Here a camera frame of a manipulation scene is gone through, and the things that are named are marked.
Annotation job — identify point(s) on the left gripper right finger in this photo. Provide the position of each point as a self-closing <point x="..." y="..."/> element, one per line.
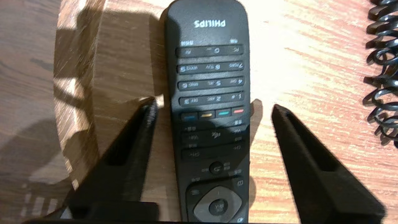
<point x="320" y="186"/>

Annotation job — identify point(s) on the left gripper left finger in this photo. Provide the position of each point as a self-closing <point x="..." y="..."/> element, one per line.
<point x="124" y="174"/>

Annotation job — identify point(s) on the black Philips remote control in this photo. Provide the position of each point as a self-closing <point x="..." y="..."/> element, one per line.
<point x="211" y="93"/>

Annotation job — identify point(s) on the round wooden bedside table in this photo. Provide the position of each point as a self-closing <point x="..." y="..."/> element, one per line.
<point x="311" y="77"/>

